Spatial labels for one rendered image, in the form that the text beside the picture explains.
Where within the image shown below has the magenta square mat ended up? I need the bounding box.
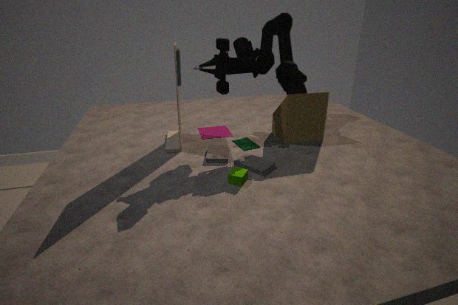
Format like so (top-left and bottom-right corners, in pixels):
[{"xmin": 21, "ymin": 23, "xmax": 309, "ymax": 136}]
[{"xmin": 198, "ymin": 126, "xmax": 233, "ymax": 139}]

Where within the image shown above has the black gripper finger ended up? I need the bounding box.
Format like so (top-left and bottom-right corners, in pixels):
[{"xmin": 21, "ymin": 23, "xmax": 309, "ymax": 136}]
[
  {"xmin": 199, "ymin": 69, "xmax": 222, "ymax": 80},
  {"xmin": 199, "ymin": 54, "xmax": 222, "ymax": 66}
]

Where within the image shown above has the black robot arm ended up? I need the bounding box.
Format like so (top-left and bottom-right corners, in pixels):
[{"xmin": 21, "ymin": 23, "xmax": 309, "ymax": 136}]
[{"xmin": 233, "ymin": 13, "xmax": 307, "ymax": 95}]

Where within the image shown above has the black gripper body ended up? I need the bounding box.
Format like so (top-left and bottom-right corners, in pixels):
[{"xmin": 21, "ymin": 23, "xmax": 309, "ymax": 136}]
[{"xmin": 216, "ymin": 38, "xmax": 245, "ymax": 95}]

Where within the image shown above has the dark green flat square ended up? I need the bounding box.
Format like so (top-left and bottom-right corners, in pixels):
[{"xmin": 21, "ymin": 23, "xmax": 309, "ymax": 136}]
[{"xmin": 232, "ymin": 138, "xmax": 261, "ymax": 151}]

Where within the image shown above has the small green cube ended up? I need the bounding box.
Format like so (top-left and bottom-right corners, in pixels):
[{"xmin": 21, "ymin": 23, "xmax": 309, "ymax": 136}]
[{"xmin": 228, "ymin": 167, "xmax": 248, "ymax": 187}]

